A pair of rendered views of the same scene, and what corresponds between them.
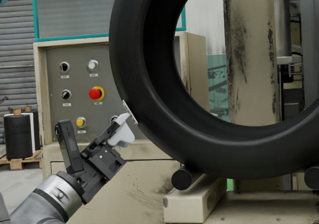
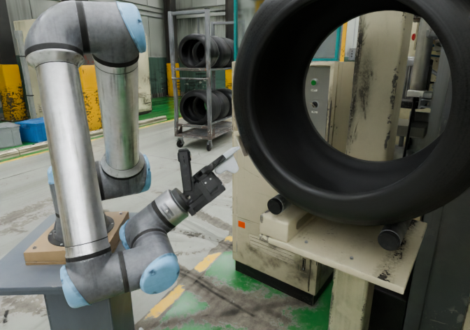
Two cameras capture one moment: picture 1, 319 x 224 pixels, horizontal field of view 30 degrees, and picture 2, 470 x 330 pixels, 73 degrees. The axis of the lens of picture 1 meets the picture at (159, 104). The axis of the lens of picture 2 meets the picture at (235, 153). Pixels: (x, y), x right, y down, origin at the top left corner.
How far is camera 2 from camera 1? 59 cm
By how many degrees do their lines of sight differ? 25
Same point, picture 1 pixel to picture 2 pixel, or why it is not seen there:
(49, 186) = (160, 201)
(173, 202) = (266, 221)
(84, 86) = not seen: hidden behind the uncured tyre
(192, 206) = (280, 228)
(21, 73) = not seen: hidden behind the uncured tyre
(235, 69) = (357, 106)
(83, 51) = not seen: hidden behind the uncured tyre
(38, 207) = (149, 217)
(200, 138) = (289, 181)
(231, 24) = (360, 67)
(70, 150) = (183, 174)
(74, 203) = (178, 217)
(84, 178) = (192, 196)
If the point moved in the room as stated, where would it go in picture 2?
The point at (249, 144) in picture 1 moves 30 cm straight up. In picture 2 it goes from (329, 198) to (342, 57)
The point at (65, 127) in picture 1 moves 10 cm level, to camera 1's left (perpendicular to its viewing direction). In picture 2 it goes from (182, 155) to (150, 151)
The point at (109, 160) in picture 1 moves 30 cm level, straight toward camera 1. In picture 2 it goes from (212, 186) to (149, 250)
